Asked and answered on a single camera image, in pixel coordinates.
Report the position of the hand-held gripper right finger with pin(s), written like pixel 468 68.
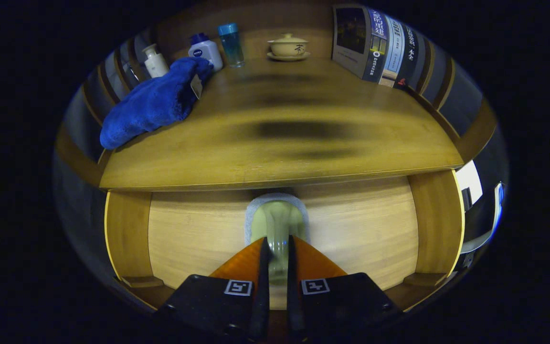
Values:
pixel 346 301

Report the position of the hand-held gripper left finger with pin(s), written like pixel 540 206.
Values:
pixel 208 301

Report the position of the wooden drawer with black knob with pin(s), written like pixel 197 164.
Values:
pixel 194 234

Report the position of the wooden countertop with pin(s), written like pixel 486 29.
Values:
pixel 375 138

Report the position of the wooden cabinet with slatted sides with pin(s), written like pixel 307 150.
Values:
pixel 303 19

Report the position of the blue towel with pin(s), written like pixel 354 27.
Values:
pixel 151 105

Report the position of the white pump bottle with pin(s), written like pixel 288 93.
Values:
pixel 156 64

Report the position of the white bottle with blue cap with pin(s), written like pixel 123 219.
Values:
pixel 206 50

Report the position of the book with black spine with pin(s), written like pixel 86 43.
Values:
pixel 409 52

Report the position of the clear blue bottle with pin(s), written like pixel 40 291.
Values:
pixel 232 45

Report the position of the book with pale spine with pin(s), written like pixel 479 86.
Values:
pixel 394 48

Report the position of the beige lidded tea cup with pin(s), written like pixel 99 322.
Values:
pixel 288 47

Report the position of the book with blue spine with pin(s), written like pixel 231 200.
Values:
pixel 351 33

